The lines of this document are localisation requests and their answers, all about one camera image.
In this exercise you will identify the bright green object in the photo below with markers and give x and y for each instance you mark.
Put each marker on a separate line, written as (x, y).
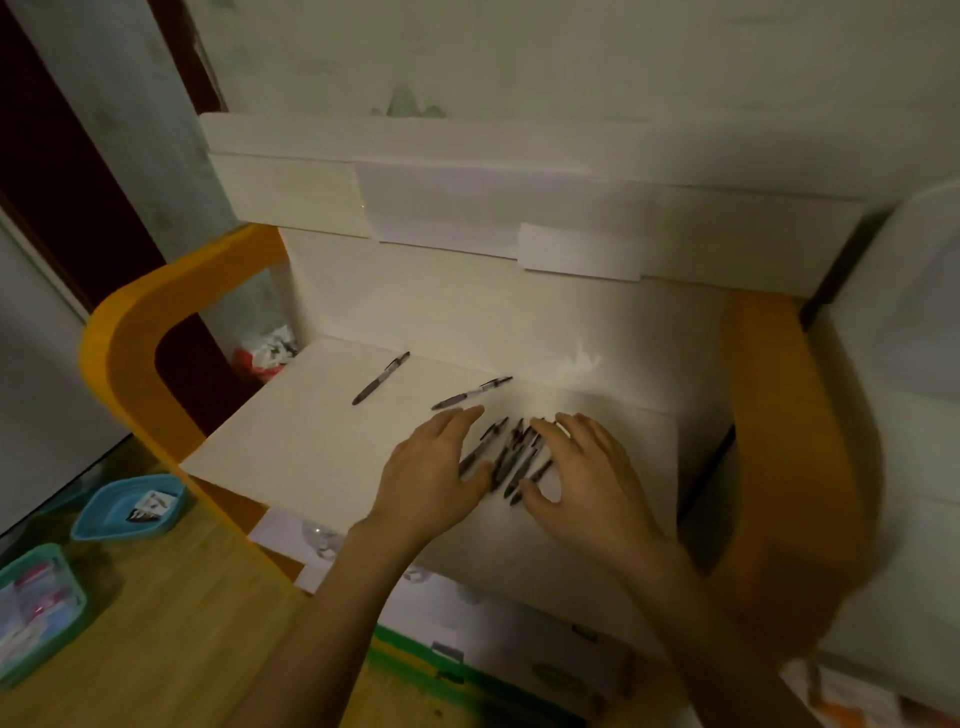
(420, 660)

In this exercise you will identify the crumpled white paper trash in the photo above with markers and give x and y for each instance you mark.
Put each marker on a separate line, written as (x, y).
(274, 349)

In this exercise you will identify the blue plastic basin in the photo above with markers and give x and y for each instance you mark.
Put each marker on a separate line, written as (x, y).
(97, 517)

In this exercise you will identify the person's left hand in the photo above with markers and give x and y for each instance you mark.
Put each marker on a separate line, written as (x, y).
(427, 495)

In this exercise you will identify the person's left forearm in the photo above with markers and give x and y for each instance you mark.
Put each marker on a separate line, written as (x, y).
(315, 645)

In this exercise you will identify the pile of black pens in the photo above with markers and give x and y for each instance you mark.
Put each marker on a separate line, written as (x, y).
(514, 461)

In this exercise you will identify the large white paper sheet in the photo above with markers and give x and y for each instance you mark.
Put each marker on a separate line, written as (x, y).
(465, 202)

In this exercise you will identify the dark brown corner trim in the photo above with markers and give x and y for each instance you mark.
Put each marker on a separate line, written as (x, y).
(187, 52)

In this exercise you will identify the white door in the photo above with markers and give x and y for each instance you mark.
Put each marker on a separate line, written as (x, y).
(37, 390)

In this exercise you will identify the red plastic basket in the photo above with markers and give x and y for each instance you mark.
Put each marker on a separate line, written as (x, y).
(247, 364)

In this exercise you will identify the person's right forearm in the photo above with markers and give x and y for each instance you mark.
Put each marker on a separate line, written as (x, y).
(705, 652)

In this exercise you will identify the small white paper strip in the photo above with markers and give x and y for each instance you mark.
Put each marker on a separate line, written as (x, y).
(581, 253)

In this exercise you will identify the teal container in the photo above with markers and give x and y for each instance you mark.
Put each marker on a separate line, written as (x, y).
(11, 675)

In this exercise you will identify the pink and white packets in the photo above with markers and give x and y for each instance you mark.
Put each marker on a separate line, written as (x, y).
(37, 607)

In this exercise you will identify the black gel pen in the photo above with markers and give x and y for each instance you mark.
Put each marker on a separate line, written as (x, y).
(380, 379)
(472, 393)

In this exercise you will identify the person's right hand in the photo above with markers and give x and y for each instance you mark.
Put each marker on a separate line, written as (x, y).
(600, 510)

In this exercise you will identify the black and white packet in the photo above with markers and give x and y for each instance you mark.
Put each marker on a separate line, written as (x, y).
(150, 508)

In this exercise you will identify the dark brown door frame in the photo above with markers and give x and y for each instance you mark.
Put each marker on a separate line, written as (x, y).
(67, 187)

